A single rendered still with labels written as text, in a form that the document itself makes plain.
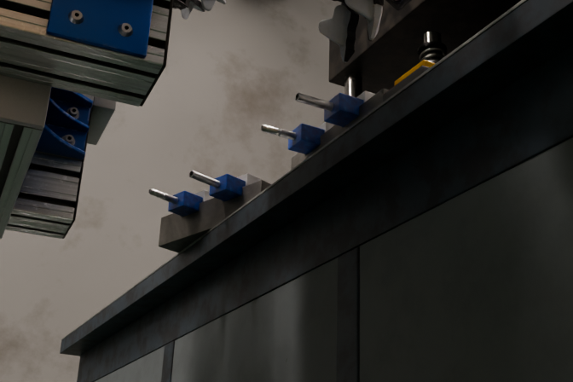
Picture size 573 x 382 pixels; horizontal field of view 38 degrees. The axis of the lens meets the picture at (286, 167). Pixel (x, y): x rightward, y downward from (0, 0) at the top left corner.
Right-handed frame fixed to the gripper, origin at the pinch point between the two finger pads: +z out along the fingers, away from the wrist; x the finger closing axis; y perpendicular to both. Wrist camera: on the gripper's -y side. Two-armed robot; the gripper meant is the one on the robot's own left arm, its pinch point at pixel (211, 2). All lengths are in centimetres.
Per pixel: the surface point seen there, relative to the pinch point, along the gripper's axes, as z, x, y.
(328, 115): -25, 62, 50
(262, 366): -16, 48, 83
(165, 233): -16, 20, 61
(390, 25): 77, -8, -36
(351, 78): 91, -33, -29
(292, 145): -21, 52, 51
